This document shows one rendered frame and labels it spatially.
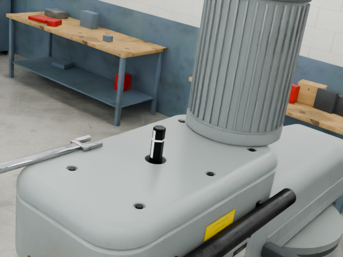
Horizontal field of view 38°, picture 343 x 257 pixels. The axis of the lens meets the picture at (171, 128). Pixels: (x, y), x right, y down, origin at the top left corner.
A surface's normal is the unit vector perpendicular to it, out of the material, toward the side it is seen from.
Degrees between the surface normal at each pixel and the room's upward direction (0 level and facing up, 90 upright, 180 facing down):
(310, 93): 90
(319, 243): 0
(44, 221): 90
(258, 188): 90
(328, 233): 0
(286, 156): 0
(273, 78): 90
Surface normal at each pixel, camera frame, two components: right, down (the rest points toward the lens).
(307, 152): 0.13, -0.92
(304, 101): -0.50, 0.27
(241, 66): -0.23, 0.34
